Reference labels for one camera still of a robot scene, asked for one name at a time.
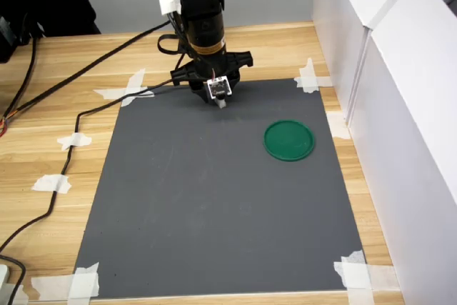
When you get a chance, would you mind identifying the white camera box with board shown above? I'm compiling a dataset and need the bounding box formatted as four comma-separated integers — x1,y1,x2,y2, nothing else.
206,75,233,101

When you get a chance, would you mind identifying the dark grey mat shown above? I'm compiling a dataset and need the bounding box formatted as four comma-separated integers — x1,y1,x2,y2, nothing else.
72,78,368,299

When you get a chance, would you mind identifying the white tape piece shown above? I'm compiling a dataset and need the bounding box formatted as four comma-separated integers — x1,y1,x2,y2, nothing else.
326,111,353,140
31,174,72,195
56,132,93,151
92,68,156,108
293,57,335,94
333,250,401,305
31,261,101,301

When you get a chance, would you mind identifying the white partition panel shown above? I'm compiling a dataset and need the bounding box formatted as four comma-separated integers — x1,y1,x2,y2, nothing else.
311,0,418,128
346,0,457,305

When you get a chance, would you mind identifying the thick black cable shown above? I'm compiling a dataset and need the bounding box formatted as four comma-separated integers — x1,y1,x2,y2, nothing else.
0,21,172,138

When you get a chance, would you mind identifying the thin black cable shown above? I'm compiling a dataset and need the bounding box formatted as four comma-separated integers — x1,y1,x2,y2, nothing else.
0,33,196,253

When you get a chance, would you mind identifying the black equipment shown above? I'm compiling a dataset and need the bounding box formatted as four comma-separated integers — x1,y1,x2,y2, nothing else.
0,11,46,64

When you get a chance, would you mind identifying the round green lid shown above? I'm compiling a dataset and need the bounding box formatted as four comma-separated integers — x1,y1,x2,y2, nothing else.
263,118,316,162

